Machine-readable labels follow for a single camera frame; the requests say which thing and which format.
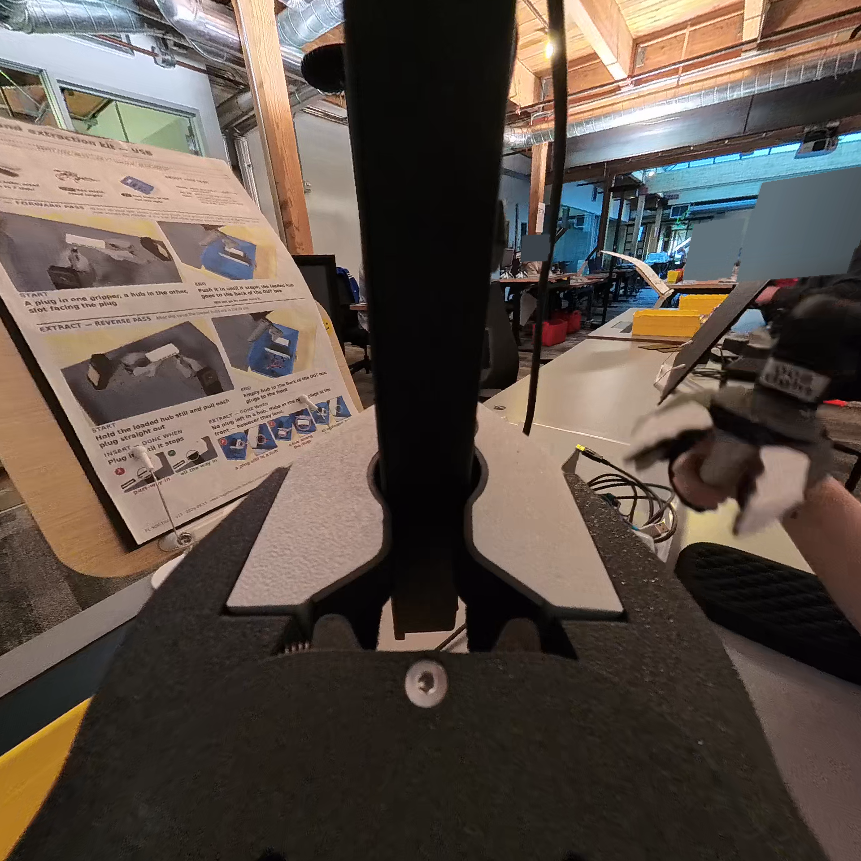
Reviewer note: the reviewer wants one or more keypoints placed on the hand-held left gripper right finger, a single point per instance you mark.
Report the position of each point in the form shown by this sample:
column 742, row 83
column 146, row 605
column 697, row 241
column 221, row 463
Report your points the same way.
column 538, row 524

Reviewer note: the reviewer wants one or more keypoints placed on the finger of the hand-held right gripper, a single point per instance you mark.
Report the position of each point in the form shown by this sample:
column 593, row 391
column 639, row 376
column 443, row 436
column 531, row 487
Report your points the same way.
column 666, row 427
column 780, row 484

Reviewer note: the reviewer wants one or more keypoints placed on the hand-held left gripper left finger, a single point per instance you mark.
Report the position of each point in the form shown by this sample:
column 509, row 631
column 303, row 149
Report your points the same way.
column 316, row 524

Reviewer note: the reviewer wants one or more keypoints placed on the clear plastic bin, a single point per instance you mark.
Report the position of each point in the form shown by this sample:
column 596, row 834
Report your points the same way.
column 572, row 464

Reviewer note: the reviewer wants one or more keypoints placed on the long black usb hub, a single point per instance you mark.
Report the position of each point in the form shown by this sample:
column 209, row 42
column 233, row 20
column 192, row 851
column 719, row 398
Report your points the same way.
column 430, row 269

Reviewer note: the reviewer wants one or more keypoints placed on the yellow plastic bin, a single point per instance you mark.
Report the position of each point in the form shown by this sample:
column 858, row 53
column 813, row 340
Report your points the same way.
column 27, row 794

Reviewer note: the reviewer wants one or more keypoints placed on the person's right forearm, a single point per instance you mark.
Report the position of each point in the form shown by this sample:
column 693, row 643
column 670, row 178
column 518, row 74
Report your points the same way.
column 834, row 558

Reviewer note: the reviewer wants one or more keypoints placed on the person's right hand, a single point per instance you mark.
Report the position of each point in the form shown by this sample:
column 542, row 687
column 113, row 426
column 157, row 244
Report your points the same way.
column 699, row 488

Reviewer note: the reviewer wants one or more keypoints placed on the black tilted board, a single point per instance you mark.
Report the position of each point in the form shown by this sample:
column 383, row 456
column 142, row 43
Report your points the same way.
column 720, row 336

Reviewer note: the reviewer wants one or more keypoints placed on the small yellow bin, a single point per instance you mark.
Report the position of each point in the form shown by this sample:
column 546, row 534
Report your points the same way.
column 666, row 324
column 706, row 304

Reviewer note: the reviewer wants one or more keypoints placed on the black mesh wrist pad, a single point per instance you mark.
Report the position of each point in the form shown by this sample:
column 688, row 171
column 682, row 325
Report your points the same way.
column 773, row 598

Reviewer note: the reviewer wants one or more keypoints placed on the red storage bin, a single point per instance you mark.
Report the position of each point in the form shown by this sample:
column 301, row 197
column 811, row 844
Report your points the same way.
column 555, row 331

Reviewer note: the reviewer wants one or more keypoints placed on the white stand base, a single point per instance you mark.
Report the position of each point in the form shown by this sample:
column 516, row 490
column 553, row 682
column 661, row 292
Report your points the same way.
column 168, row 572

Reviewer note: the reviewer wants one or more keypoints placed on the black computer monitor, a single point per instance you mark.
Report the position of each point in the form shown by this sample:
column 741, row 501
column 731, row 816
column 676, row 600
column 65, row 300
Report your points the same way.
column 316, row 296

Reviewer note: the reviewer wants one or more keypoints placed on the wooden sheet board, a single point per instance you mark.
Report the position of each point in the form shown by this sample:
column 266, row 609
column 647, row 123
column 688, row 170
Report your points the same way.
column 60, row 511

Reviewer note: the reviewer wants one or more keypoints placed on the ceiling projector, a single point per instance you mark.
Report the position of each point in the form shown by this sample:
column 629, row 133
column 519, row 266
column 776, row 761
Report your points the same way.
column 817, row 141

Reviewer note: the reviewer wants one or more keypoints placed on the printed instruction sheet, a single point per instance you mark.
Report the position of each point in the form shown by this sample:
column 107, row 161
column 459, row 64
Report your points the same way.
column 168, row 282

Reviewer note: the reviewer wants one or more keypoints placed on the silver air duct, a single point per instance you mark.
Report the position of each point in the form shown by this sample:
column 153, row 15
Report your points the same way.
column 202, row 13
column 672, row 107

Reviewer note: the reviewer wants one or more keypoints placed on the wooden post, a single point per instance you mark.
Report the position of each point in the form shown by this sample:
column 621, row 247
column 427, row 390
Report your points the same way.
column 269, row 121

